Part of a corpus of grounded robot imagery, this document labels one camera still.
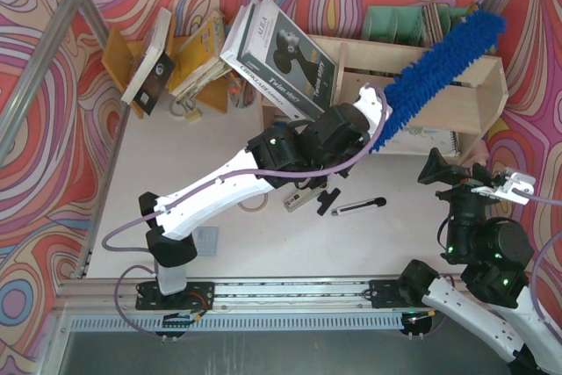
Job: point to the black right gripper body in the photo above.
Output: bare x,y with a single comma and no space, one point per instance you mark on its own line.
459,177

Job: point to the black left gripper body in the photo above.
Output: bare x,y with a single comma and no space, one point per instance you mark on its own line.
344,127

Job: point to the black plastic clip piece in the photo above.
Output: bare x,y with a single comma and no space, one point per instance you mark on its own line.
326,199

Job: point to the white black utility knife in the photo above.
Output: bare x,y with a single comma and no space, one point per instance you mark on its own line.
358,206

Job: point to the blue fluffy duster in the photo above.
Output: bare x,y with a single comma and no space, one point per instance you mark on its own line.
420,81

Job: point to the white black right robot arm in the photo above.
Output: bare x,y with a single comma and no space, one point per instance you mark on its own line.
503,310

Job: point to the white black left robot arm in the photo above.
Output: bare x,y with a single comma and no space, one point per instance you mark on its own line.
277,156

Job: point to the light wooden bookshelf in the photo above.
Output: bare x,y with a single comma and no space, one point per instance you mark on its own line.
468,108

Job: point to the white spiral notebook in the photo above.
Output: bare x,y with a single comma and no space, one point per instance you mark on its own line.
417,140

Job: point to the pink pig figure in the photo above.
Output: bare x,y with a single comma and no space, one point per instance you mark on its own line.
478,155

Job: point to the grey black stapler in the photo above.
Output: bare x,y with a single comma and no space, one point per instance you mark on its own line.
301,197

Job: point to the pencil holder with pens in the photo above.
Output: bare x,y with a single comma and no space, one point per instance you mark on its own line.
241,93

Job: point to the green desk organizer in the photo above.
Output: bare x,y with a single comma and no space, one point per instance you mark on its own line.
416,26

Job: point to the yellow worn book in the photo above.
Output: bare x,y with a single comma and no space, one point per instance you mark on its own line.
197,61

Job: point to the brass padlock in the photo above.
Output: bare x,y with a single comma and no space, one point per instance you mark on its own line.
185,111

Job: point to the blue yellow calculator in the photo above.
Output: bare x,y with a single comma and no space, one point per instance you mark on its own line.
206,240

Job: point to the white book black cover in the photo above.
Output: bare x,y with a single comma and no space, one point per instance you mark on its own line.
152,66

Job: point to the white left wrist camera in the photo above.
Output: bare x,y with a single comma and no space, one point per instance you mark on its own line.
369,103

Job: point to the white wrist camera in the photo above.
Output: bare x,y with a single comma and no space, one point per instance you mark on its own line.
369,103
510,185

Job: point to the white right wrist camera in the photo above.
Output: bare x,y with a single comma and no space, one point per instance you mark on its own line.
510,185

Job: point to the aluminium mounting rail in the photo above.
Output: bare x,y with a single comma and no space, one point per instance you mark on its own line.
229,293

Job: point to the aluminium frame post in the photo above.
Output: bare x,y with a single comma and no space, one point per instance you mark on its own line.
20,100

